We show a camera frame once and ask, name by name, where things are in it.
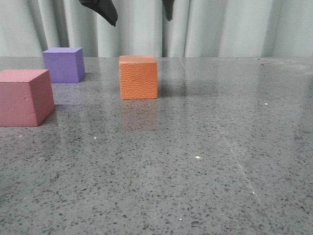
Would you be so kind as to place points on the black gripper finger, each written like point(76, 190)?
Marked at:
point(168, 7)
point(104, 8)

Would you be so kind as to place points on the orange foam cube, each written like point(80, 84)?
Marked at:
point(138, 76)

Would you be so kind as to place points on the pale green curtain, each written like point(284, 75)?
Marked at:
point(198, 28)

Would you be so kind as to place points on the purple foam cube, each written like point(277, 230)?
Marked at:
point(65, 64)

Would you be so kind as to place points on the pink foam cube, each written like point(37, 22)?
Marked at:
point(26, 97)

